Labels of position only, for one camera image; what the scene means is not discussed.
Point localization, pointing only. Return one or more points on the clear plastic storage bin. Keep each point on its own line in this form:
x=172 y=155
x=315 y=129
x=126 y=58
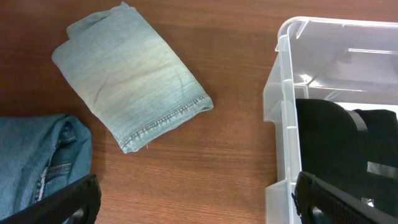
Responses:
x=351 y=63

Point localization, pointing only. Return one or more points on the blue folded jeans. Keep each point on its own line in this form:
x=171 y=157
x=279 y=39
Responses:
x=39 y=156

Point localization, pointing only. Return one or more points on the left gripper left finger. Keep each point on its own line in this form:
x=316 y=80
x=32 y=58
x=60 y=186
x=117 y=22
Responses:
x=77 y=203

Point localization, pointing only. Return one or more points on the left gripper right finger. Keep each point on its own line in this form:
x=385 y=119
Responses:
x=317 y=201

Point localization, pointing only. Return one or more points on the light grey folded jeans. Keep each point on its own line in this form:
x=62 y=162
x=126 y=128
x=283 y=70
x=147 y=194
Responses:
x=129 y=77

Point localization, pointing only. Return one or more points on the black cloth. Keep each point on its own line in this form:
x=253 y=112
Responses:
x=355 y=151

